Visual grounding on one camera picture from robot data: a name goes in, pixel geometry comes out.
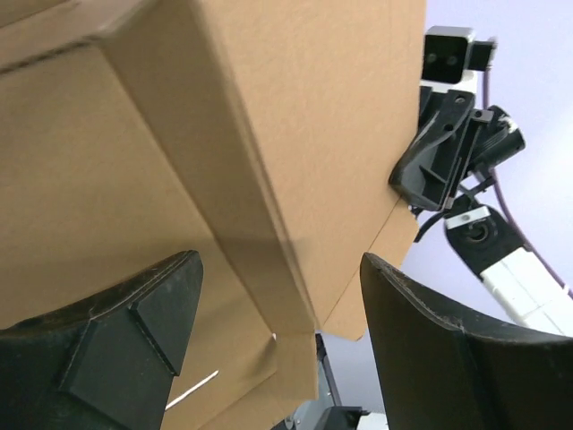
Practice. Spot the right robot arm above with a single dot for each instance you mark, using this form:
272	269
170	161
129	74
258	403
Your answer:
492	248

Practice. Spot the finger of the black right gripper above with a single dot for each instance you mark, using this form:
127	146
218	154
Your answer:
430	170

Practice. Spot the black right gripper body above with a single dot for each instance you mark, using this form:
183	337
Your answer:
488	138

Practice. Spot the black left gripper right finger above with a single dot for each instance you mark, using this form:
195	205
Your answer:
444	365

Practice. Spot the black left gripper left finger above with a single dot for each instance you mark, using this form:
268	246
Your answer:
107	361

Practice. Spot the cardboard box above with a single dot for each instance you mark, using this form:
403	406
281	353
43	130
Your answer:
259	134

